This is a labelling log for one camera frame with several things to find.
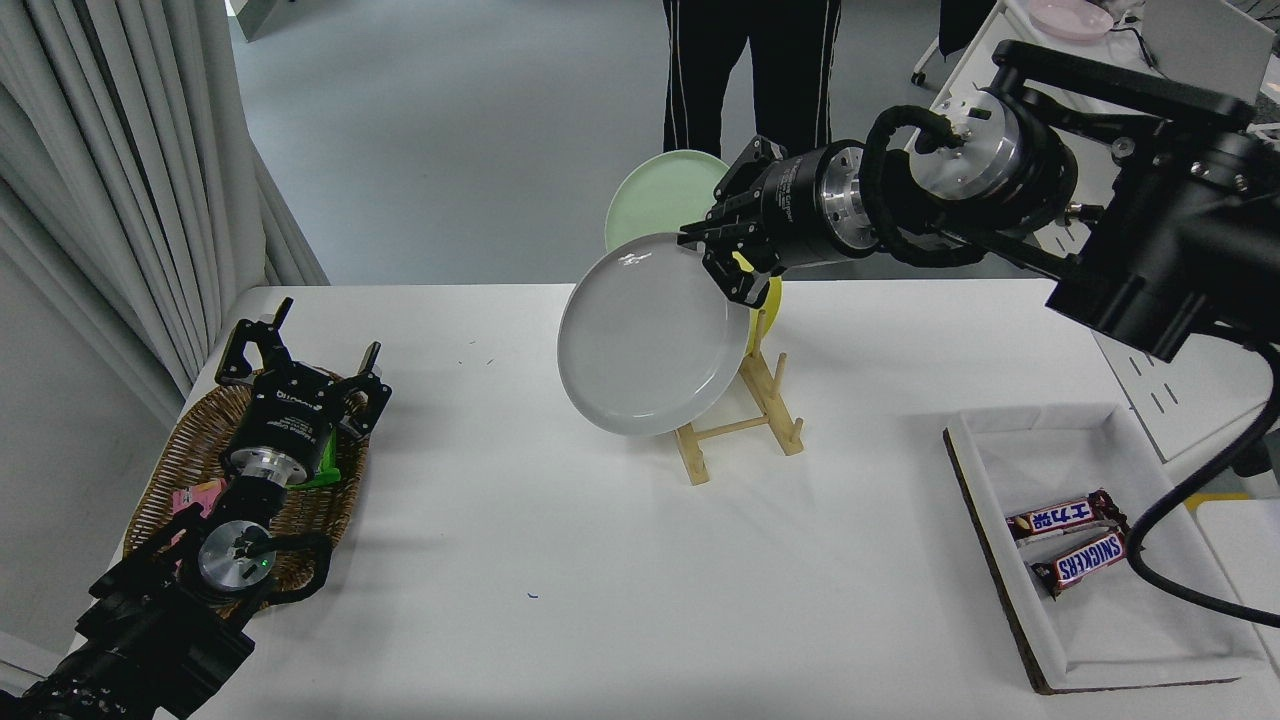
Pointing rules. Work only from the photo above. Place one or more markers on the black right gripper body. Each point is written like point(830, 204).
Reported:
point(790, 210)

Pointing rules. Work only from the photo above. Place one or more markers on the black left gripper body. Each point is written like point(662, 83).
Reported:
point(290, 415)

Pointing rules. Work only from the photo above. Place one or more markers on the grey plate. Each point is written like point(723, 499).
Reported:
point(640, 340)

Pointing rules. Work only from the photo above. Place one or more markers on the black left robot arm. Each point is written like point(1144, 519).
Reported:
point(150, 630)

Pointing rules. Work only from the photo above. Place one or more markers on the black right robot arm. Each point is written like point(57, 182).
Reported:
point(1180, 220)

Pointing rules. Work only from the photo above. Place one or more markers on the yellow plate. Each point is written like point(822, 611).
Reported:
point(766, 312)

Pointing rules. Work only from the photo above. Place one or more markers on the pale green plate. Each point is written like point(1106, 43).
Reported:
point(650, 200)

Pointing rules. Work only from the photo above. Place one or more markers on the wooden plate rack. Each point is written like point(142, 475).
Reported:
point(770, 400)

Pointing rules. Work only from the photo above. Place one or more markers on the pink plate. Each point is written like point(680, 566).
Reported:
point(1070, 18)

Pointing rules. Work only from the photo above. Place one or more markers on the green snack packet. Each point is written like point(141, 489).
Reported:
point(325, 470)

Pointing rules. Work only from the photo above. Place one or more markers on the brown wicker basket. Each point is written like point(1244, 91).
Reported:
point(195, 440)

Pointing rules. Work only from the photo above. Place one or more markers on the pink snack packet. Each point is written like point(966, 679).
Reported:
point(205, 492)

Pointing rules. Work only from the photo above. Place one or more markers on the person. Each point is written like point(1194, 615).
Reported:
point(700, 70)

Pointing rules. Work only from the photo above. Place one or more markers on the grey curtain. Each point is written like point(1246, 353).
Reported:
point(100, 150)

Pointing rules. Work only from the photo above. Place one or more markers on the black chair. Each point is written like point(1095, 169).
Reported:
point(965, 25)

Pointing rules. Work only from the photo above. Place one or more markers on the grey cabinet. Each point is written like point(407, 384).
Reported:
point(265, 15)

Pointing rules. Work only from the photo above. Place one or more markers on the Snickers bar with Chinese print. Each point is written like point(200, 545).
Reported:
point(1060, 518)

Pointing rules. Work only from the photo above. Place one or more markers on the white desk with slotted panel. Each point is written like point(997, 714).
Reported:
point(1170, 405)

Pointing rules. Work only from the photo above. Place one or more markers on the Snickers bar with Latin print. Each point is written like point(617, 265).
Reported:
point(1085, 560)

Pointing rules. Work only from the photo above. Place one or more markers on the grey laptop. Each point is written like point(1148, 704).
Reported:
point(1200, 40)

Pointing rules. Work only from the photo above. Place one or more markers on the white tray with brown edge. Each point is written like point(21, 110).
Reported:
point(1100, 640)

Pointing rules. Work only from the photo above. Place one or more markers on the black cylinder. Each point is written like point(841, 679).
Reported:
point(1262, 462)

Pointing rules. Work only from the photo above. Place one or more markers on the white side table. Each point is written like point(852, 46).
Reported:
point(1240, 540)

